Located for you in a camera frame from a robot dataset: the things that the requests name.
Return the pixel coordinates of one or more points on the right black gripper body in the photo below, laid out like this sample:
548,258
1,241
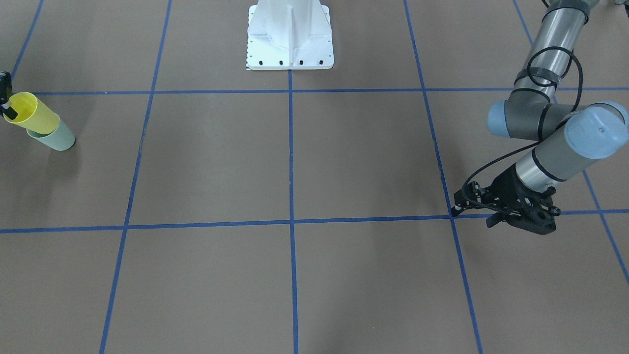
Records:
5,86

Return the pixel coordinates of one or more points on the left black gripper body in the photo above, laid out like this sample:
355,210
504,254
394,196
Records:
506,187

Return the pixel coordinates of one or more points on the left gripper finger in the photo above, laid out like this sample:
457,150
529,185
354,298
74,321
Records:
499,216
473,197

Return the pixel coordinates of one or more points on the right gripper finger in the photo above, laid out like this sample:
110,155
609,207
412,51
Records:
9,113

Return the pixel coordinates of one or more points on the yellow plastic cup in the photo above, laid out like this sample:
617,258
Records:
33,114

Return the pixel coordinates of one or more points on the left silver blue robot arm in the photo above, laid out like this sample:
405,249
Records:
565,139

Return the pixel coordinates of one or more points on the green plastic cup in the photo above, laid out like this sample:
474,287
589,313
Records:
61,139

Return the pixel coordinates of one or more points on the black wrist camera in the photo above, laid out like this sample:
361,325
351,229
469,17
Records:
546,214

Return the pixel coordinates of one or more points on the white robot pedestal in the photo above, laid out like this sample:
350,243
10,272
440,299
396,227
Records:
289,35

